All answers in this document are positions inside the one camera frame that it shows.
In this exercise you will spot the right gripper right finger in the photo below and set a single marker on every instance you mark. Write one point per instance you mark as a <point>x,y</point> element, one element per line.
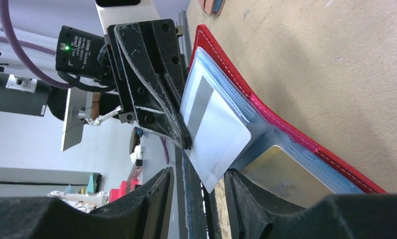
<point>256,213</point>

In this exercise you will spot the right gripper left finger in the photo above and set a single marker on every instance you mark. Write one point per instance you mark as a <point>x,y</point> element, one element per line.
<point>143,213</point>

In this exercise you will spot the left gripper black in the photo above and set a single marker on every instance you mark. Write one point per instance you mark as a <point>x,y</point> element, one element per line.
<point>145,66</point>

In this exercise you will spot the white card magnetic stripe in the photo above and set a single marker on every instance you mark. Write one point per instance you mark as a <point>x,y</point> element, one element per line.
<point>218,131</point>

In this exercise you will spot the gold VIP card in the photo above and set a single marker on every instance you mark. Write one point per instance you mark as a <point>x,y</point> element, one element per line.
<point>280,174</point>

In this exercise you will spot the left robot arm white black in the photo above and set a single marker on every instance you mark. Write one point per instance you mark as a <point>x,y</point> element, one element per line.
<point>135,71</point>

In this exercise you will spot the closed pink-brown card holder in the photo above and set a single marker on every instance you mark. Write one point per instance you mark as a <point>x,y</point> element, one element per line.
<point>212,7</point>

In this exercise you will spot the pink bracket fixture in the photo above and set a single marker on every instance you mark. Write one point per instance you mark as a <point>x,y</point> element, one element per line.
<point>124,188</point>

